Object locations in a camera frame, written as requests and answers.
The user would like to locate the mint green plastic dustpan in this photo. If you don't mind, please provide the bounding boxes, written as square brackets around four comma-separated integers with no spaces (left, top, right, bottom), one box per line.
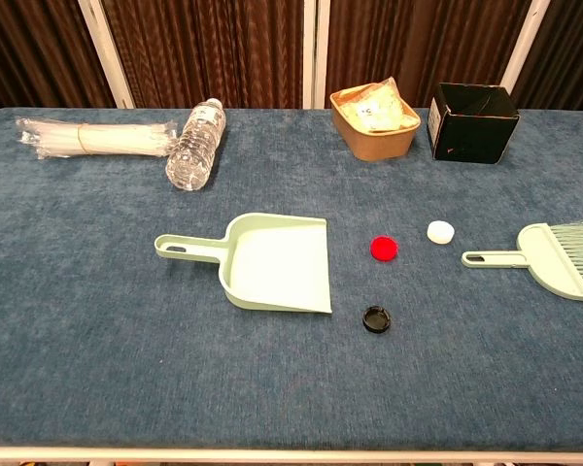
[154,212,333,316]

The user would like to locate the red bottle cap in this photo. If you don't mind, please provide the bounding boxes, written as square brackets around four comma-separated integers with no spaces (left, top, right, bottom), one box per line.
[369,235,400,265]

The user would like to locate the black bottle cap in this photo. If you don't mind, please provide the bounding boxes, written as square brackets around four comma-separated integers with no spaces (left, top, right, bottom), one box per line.
[360,305,393,334]

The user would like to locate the mint green hand brush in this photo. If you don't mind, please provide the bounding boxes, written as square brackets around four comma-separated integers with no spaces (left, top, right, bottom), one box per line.
[461,220,583,303]

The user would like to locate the brown paper food bowl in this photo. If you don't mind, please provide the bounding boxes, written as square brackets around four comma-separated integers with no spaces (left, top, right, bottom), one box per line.
[329,83,422,162]

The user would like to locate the clear plastic water bottle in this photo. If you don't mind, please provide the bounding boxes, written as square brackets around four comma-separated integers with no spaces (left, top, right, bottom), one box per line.
[164,97,226,191]

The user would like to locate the white bottle cap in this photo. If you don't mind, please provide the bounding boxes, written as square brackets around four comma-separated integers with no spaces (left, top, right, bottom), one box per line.
[427,220,456,246]

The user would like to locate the black cardboard box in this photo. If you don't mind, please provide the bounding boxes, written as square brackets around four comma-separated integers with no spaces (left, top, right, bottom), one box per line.
[427,82,521,165]

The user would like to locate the clear bag of white items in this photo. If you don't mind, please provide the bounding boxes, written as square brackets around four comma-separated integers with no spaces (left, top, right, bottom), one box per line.
[342,76,418,133]

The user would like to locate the brown pleated curtain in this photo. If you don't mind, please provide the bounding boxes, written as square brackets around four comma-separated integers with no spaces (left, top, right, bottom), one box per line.
[0,0,583,120]

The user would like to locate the bundle of wrapped white straws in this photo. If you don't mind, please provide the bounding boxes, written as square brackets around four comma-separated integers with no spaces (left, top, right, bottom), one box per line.
[15,116,180,160]

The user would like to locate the white upright frame post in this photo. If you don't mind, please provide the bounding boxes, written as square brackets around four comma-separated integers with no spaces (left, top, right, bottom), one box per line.
[301,0,331,110]

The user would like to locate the white table edge rail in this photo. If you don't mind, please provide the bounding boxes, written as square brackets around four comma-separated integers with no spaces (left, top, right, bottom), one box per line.
[0,449,583,466]

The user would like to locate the white slanted frame post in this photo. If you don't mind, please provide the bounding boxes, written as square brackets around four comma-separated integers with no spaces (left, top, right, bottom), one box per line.
[499,0,551,98]
[77,0,136,110]

